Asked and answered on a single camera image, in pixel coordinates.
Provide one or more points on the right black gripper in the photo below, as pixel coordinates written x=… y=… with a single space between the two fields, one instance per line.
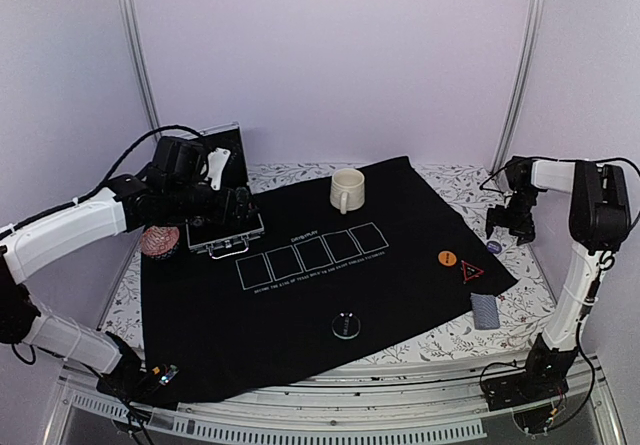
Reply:
x=494 y=216

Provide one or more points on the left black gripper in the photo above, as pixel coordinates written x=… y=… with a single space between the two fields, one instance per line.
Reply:
x=224 y=216

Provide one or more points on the aluminium poker chip case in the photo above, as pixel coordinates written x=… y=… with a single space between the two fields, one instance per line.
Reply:
x=224 y=241

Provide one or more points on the purple small blind button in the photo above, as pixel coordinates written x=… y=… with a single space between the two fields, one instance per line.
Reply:
x=494 y=247

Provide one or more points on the orange big blind button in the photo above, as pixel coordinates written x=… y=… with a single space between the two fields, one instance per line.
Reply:
x=447 y=258

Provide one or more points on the clear black dealer button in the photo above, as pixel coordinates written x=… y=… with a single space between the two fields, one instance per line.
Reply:
x=346 y=326

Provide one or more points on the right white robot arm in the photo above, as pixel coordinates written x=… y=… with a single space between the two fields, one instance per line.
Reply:
x=600 y=220

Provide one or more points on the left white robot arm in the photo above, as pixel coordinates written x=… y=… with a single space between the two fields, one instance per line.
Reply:
x=196 y=182

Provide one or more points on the red triangle black token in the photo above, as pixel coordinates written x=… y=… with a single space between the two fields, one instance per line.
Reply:
x=470 y=272

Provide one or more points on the blue patterned card deck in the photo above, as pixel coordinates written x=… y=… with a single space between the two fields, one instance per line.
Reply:
x=485 y=312

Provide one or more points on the cream ceramic mug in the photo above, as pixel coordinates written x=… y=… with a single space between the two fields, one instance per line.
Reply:
x=347 y=192

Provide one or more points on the black poker table mat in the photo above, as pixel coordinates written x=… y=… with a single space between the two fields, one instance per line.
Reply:
x=263 y=318

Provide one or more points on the small green circuit board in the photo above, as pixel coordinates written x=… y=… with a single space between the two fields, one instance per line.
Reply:
x=163 y=374

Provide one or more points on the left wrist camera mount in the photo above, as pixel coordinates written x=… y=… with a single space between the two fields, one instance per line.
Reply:
x=216 y=162

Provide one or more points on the right aluminium frame post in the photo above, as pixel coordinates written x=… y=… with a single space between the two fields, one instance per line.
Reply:
x=532 y=26

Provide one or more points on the aluminium frame post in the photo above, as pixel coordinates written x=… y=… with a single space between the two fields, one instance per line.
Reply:
x=138 y=60
x=532 y=26

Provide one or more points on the front aluminium rail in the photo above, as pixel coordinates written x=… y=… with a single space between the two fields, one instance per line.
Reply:
x=407 y=403

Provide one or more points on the left aluminium frame post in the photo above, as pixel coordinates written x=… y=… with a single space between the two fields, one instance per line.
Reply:
x=138 y=60

